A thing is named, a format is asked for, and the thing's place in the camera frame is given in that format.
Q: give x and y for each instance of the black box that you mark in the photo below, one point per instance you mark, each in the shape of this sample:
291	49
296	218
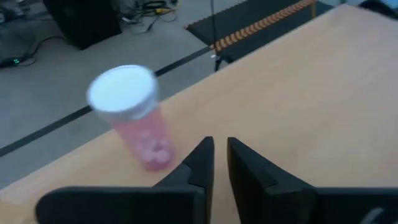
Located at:
84	21

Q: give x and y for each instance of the pink pill bottle white cap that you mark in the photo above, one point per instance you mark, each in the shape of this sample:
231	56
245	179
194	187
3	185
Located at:
140	137

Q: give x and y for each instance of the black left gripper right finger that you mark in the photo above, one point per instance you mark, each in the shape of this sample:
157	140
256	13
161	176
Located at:
258	186

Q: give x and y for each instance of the power strip green light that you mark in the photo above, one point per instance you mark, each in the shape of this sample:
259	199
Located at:
12	61

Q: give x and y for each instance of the black floor mat orange stripes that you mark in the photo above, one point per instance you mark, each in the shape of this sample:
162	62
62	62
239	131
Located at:
248	21

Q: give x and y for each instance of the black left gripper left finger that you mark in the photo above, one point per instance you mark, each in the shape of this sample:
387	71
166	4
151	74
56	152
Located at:
199	174

